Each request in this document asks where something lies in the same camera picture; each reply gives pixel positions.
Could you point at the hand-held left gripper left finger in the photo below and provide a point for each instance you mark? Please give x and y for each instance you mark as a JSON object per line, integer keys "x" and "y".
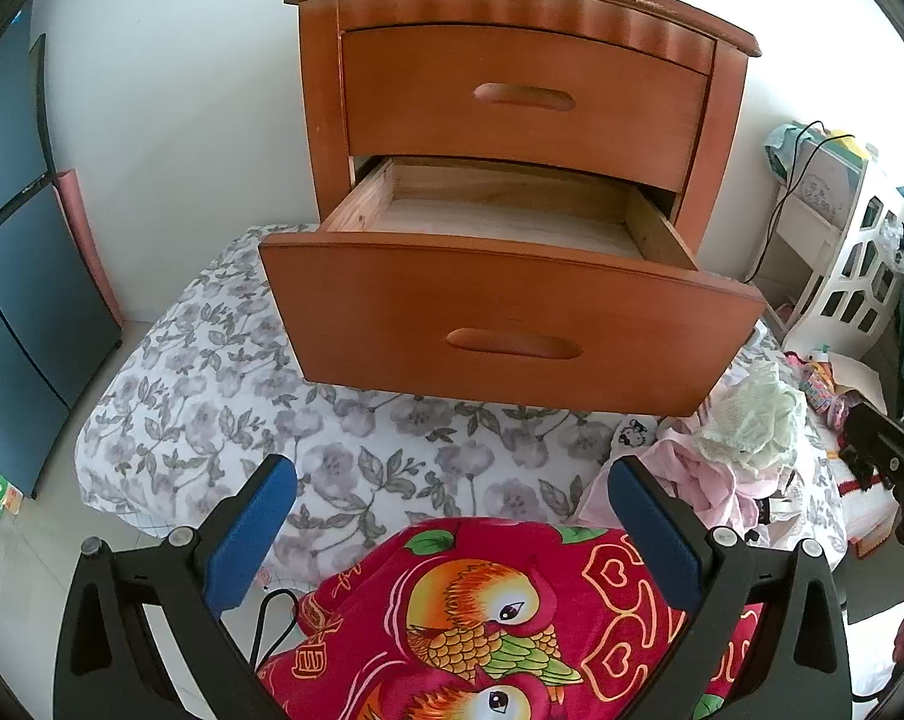
{"x": 249, "y": 532}

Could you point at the white perforated shelf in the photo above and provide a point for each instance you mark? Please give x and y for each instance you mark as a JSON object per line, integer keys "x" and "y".
{"x": 849, "y": 270}

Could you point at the wooden nightstand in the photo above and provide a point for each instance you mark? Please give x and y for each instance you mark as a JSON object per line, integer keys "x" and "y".
{"x": 320, "y": 90}

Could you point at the white knitted cloth red stripe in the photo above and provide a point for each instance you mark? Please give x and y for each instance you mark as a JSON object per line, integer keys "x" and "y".
{"x": 868, "y": 510}

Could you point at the printed cardboard box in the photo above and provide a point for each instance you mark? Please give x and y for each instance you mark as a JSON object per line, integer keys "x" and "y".
{"x": 826, "y": 184}

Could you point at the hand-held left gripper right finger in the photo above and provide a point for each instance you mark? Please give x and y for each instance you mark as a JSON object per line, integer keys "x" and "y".
{"x": 650, "y": 532}

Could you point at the grey floral bed sheet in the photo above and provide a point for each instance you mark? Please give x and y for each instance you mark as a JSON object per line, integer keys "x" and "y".
{"x": 197, "y": 390}

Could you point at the pile of colourful packets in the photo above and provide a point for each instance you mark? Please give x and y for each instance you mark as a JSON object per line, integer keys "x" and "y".
{"x": 826, "y": 386}

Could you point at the pale green lace underwear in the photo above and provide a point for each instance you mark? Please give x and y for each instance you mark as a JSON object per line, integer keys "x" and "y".
{"x": 751, "y": 412}

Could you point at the white cartoon print underwear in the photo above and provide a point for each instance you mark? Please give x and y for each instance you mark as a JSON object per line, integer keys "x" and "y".
{"x": 635, "y": 435}

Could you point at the pink underwear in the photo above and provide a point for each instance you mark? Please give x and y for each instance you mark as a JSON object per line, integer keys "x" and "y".
{"x": 710, "y": 487}

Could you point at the red floral blanket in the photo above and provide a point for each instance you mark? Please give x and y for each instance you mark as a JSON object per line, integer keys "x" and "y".
{"x": 459, "y": 577}

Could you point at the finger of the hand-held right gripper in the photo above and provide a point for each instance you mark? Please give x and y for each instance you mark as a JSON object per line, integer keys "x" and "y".
{"x": 879, "y": 435}

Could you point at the wooden drawer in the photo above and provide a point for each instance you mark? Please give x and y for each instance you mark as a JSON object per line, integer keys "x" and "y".
{"x": 422, "y": 112}
{"x": 384, "y": 315}

